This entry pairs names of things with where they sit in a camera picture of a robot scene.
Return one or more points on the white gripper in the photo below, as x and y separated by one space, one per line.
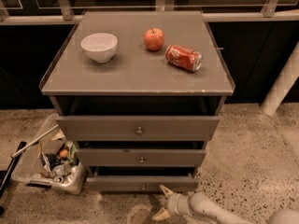
174 203

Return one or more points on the grey bottom drawer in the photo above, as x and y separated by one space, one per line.
141 179

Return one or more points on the grey drawer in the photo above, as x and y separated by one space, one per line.
142 154
138 128
141 179

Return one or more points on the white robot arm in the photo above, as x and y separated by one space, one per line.
199 205

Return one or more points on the grey middle drawer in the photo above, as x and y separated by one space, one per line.
142 154

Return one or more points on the grey drawer cabinet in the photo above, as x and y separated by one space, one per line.
137 82

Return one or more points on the grey top drawer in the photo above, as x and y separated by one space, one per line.
138 128

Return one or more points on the silver can in bin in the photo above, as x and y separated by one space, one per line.
63 169

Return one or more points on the small orange fruit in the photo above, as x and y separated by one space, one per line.
64 153

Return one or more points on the clear plastic storage bin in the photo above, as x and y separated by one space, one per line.
36 163

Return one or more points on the metal stick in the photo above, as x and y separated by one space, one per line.
20 151

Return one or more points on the red soda can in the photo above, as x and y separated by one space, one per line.
183 57

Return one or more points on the black bar on floor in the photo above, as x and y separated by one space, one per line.
6 175

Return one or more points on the red apple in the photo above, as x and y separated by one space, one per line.
154 39

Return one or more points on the white ceramic bowl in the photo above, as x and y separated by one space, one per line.
100 47

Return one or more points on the metal window railing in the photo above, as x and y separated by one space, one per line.
32 12

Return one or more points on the white diagonal post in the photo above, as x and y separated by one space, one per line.
283 84

